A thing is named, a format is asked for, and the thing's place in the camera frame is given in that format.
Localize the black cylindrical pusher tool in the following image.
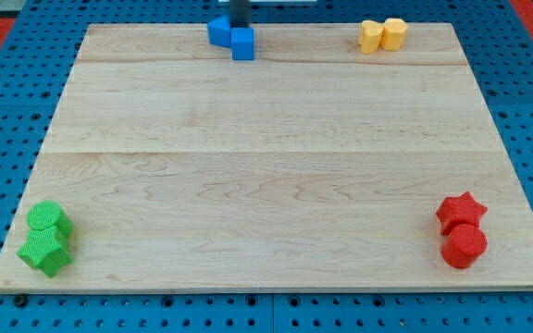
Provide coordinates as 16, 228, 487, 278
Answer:
229, 0, 251, 28

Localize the blue triangle block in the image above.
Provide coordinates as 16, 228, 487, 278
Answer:
206, 15, 231, 48

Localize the wooden board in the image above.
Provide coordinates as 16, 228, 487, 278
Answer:
0, 23, 533, 294

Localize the blue cube block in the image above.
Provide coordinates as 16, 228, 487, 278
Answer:
230, 27, 254, 61

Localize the yellow heart block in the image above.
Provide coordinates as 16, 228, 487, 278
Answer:
358, 20, 384, 55

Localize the yellow hexagon block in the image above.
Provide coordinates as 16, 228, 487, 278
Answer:
380, 18, 409, 51

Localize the green cylinder block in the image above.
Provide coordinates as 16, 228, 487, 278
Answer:
27, 201, 73, 238

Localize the red star block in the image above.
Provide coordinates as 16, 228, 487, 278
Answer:
436, 191, 488, 236

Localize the green star block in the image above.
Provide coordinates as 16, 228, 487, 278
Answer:
17, 227, 73, 278

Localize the red cylinder block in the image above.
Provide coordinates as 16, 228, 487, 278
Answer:
440, 224, 488, 269

